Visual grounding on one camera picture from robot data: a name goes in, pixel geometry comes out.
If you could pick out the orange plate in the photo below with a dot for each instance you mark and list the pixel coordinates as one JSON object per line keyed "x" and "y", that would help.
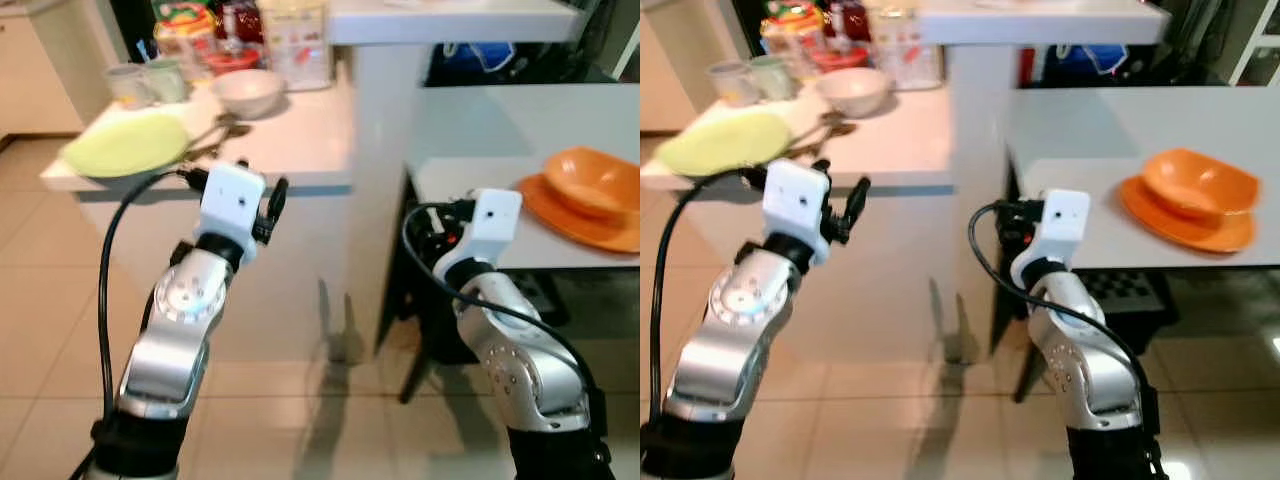
{"x": 1175, "y": 235}
{"x": 570, "y": 228}

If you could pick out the white dining table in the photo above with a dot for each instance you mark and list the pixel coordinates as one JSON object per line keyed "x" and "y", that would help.
{"x": 1090, "y": 125}
{"x": 480, "y": 120}

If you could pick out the blue bag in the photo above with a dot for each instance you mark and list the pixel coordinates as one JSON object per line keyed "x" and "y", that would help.
{"x": 490, "y": 62}
{"x": 1085, "y": 62}

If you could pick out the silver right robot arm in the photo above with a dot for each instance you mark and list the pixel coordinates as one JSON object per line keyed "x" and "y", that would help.
{"x": 525, "y": 380}
{"x": 1090, "y": 380}

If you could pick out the orange green snack package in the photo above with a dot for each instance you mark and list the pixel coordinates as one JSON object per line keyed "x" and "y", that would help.
{"x": 792, "y": 28}
{"x": 183, "y": 30}

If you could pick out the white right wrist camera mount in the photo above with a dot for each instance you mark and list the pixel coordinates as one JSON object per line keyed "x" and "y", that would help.
{"x": 488, "y": 230}
{"x": 1060, "y": 228}

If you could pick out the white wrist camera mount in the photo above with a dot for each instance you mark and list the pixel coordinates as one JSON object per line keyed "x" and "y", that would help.
{"x": 797, "y": 200}
{"x": 488, "y": 230}
{"x": 1060, "y": 228}
{"x": 232, "y": 205}

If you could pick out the beige bowl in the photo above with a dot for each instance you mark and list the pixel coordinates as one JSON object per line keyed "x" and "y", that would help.
{"x": 853, "y": 90}
{"x": 250, "y": 92}

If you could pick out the white counter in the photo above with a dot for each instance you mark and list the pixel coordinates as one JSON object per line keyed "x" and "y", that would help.
{"x": 380, "y": 120}
{"x": 975, "y": 120}

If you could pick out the black crate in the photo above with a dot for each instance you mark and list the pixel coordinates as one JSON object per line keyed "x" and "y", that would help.
{"x": 1130, "y": 295}

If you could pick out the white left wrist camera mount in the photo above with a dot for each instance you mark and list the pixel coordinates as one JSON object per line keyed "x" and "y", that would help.
{"x": 232, "y": 205}
{"x": 797, "y": 200}

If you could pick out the dark red package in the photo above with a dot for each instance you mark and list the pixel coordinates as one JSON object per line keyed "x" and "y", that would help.
{"x": 850, "y": 20}
{"x": 242, "y": 22}

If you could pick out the beige cabinet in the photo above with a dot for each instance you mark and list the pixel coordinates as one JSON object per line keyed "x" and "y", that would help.
{"x": 30, "y": 70}
{"x": 662, "y": 70}

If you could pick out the red bowl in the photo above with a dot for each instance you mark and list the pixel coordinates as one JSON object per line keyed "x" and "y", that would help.
{"x": 232, "y": 60}
{"x": 838, "y": 58}

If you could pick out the yellow-green plate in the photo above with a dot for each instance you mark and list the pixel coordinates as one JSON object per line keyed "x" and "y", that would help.
{"x": 725, "y": 142}
{"x": 125, "y": 145}

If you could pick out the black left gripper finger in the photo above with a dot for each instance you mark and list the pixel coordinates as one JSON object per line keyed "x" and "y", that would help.
{"x": 279, "y": 198}
{"x": 857, "y": 198}

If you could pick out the white printed container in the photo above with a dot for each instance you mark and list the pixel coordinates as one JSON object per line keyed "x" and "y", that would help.
{"x": 298, "y": 45}
{"x": 905, "y": 45}

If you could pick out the white cup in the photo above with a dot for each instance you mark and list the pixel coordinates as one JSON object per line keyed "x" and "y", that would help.
{"x": 128, "y": 88}
{"x": 730, "y": 85}

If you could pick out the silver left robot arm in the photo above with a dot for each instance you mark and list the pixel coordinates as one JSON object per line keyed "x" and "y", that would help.
{"x": 175, "y": 340}
{"x": 725, "y": 340}

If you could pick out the orange bowl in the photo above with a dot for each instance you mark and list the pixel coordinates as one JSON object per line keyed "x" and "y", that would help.
{"x": 1200, "y": 182}
{"x": 595, "y": 180}

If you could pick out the pale green cup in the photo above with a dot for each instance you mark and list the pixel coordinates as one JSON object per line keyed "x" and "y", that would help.
{"x": 773, "y": 78}
{"x": 168, "y": 82}

